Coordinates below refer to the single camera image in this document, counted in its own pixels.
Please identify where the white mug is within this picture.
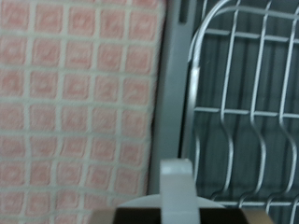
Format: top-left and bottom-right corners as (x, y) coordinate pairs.
(117, 158), (226, 224)

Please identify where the grey dish rack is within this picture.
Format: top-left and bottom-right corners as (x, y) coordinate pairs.
(178, 0), (299, 224)

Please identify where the pink checked towel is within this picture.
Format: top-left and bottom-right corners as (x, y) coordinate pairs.
(0, 0), (167, 224)

